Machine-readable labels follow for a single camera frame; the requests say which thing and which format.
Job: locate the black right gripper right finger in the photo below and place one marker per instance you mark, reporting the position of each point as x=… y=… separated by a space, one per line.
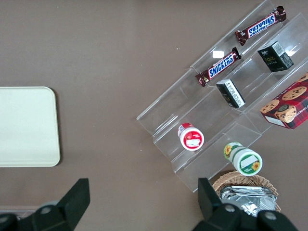
x=211 y=211

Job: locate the light wicker basket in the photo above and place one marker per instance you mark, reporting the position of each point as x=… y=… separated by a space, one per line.
x=240 y=179

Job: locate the clear acrylic stepped shelf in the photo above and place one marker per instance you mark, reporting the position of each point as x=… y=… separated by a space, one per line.
x=183 y=101

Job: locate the red plaid cookie box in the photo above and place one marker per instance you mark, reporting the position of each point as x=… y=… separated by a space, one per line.
x=288 y=108

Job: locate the green lid sunflower jar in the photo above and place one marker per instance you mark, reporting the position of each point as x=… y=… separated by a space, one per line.
x=245 y=161

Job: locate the Snickers chocolate bar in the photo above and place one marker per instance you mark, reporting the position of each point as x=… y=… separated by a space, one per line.
x=220 y=65
x=261 y=25

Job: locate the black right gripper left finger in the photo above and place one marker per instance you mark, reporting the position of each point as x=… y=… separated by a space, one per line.
x=69 y=207

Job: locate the cream plastic tray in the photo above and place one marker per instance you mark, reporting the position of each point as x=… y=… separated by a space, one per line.
x=26 y=127

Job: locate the small black carton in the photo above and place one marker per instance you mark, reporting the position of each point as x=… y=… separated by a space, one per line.
x=231 y=93
x=275 y=57

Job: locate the red lid jar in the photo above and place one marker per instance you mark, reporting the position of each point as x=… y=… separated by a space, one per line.
x=191 y=138

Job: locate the stacked aluminium foil trays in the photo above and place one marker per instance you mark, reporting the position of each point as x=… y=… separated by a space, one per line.
x=252 y=197

